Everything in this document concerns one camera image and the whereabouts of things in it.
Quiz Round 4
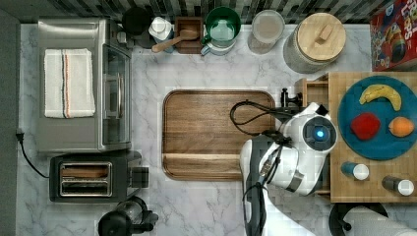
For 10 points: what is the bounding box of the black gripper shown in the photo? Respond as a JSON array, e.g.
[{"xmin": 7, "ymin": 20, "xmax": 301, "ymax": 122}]
[{"xmin": 280, "ymin": 88, "xmax": 303, "ymax": 107}]

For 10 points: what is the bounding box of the wooden drawer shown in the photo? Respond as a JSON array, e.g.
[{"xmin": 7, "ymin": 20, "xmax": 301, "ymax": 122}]
[{"xmin": 295, "ymin": 75, "xmax": 330, "ymax": 200}]

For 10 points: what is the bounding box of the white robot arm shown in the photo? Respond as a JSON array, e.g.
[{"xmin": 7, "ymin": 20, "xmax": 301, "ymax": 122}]
[{"xmin": 240, "ymin": 102, "xmax": 337, "ymax": 236}]

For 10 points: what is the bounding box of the wooden drawer cabinet top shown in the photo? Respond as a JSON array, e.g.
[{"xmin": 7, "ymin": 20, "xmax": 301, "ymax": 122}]
[{"xmin": 327, "ymin": 72, "xmax": 416, "ymax": 203}]

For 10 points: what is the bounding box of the ceramic jar wooden lid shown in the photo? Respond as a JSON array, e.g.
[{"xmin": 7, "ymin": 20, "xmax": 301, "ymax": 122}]
[{"xmin": 283, "ymin": 13, "xmax": 346, "ymax": 74}]

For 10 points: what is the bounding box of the clear container white lid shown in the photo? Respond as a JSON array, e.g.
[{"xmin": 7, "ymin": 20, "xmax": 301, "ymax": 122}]
[{"xmin": 248, "ymin": 10, "xmax": 285, "ymax": 54}]

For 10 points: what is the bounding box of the yellow plush banana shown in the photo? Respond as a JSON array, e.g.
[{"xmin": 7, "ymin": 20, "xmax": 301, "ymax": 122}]
[{"xmin": 359, "ymin": 84, "xmax": 402, "ymax": 111}]

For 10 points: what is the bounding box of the blue shaker white lid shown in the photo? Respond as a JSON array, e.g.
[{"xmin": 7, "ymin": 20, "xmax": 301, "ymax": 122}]
[{"xmin": 341, "ymin": 161, "xmax": 370, "ymax": 181}]

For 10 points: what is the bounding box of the wooden cutting tray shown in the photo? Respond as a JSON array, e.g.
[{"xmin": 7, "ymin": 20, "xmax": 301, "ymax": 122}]
[{"xmin": 162, "ymin": 89, "xmax": 275, "ymax": 181}]

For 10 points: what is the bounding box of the blue round plate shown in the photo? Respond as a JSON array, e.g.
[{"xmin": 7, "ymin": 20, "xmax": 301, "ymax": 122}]
[{"xmin": 337, "ymin": 76, "xmax": 417, "ymax": 160}]

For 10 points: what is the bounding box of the orange plush fruit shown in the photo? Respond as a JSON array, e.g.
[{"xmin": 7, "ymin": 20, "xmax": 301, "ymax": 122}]
[{"xmin": 388, "ymin": 116, "xmax": 415, "ymax": 138}]

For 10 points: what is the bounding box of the green cup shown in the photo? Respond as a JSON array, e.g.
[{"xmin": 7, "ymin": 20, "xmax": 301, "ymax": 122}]
[{"xmin": 201, "ymin": 6, "xmax": 241, "ymax": 55}]

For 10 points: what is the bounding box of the red Froot Loops box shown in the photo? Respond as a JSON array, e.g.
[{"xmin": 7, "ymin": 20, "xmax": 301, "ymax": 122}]
[{"xmin": 370, "ymin": 0, "xmax": 417, "ymax": 72}]

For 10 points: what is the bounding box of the brown wooden box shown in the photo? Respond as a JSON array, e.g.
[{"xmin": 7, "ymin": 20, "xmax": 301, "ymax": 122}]
[{"xmin": 174, "ymin": 17, "xmax": 204, "ymax": 54}]

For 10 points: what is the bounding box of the wooden spoon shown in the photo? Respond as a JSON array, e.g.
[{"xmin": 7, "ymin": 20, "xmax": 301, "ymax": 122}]
[{"xmin": 151, "ymin": 29, "xmax": 199, "ymax": 53}]

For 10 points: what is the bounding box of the dark shaker white lid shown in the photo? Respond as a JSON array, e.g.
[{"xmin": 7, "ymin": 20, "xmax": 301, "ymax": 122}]
[{"xmin": 382, "ymin": 176, "xmax": 414, "ymax": 197}]

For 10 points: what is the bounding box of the white blue bottle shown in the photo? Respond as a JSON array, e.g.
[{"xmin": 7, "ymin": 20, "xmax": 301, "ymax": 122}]
[{"xmin": 149, "ymin": 17, "xmax": 174, "ymax": 43}]

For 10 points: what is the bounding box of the black round container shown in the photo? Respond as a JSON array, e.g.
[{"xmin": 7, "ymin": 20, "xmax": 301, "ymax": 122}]
[{"xmin": 122, "ymin": 7, "xmax": 150, "ymax": 35}]

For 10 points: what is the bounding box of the silver toaster oven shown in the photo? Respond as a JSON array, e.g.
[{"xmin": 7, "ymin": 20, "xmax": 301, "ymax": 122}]
[{"xmin": 36, "ymin": 18, "xmax": 131, "ymax": 153}]

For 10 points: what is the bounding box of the white striped towel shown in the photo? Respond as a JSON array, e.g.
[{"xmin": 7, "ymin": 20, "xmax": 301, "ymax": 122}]
[{"xmin": 43, "ymin": 48, "xmax": 95, "ymax": 119}]

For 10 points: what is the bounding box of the black silver toaster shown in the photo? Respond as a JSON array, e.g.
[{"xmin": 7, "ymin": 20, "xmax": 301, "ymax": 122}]
[{"xmin": 49, "ymin": 150, "xmax": 149, "ymax": 204}]

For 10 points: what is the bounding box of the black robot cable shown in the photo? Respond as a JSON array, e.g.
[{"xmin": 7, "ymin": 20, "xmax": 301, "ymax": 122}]
[{"xmin": 229, "ymin": 100, "xmax": 296, "ymax": 137}]

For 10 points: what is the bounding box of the black power cord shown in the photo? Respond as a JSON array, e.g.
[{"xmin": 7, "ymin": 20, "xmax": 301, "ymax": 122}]
[{"xmin": 15, "ymin": 130, "xmax": 50, "ymax": 180}]

